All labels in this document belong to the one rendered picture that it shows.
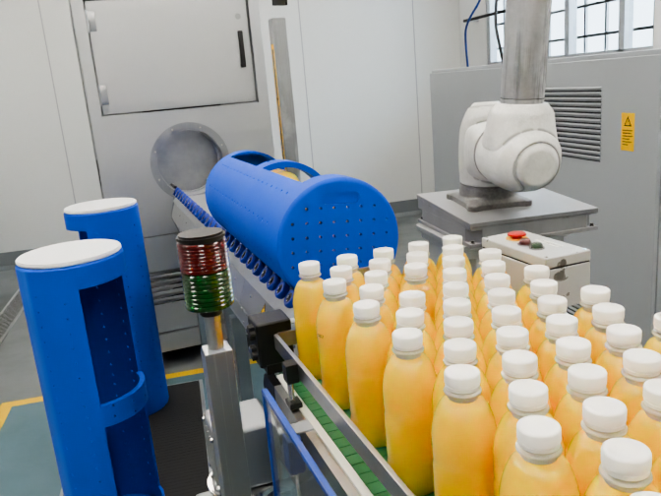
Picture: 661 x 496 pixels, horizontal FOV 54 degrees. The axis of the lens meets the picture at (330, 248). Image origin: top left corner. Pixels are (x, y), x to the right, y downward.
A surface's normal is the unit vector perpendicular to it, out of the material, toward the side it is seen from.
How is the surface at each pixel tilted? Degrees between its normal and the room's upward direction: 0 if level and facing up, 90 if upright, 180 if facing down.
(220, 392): 90
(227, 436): 90
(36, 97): 90
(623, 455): 0
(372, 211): 90
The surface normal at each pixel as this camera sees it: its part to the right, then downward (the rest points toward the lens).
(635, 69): -0.97, 0.14
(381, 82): 0.24, 0.22
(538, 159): 0.13, 0.40
